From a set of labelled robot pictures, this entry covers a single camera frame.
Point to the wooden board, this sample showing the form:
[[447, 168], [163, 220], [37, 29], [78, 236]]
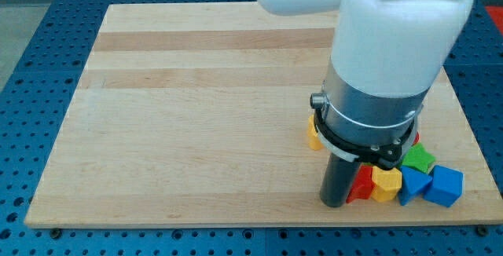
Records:
[[195, 116]]

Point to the green star block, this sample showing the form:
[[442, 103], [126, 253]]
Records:
[[418, 158]]

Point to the red block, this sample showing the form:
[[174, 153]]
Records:
[[363, 185]]

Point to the blue cube block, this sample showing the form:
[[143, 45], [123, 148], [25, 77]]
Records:
[[446, 186]]

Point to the yellow heart block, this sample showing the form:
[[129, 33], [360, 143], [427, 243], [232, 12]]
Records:
[[312, 136]]

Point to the blue triangle block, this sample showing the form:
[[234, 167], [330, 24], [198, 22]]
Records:
[[414, 183]]

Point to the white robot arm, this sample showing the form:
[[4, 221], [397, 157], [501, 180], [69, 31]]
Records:
[[385, 56]]

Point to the red block behind arm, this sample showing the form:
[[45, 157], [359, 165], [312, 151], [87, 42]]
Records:
[[417, 138]]

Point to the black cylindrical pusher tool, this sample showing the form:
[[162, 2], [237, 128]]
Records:
[[338, 180]]

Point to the yellow hexagon block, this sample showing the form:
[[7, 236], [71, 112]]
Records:
[[387, 184]]

